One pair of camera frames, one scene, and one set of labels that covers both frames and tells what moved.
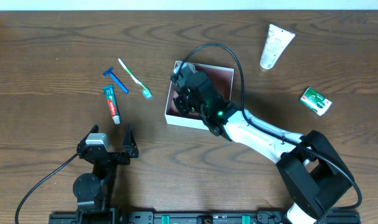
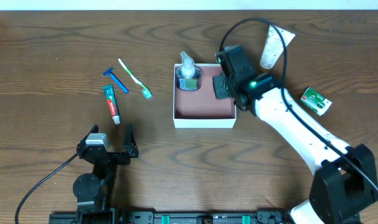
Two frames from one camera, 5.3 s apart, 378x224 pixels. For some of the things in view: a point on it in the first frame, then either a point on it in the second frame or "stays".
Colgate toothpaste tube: x=111 y=99 stays
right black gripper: x=182 y=82 to x=222 y=86
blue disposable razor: x=116 y=79 stays
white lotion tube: x=278 y=39 stays
